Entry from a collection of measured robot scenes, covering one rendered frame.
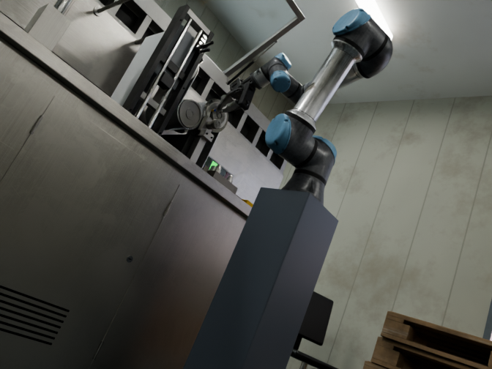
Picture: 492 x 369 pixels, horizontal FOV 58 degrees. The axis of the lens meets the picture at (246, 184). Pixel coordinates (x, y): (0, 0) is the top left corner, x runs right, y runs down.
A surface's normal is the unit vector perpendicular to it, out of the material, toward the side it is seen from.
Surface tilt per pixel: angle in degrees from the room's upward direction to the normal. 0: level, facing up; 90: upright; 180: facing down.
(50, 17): 90
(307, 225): 90
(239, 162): 90
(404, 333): 90
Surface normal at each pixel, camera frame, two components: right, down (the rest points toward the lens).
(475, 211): -0.58, -0.48
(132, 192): 0.71, 0.07
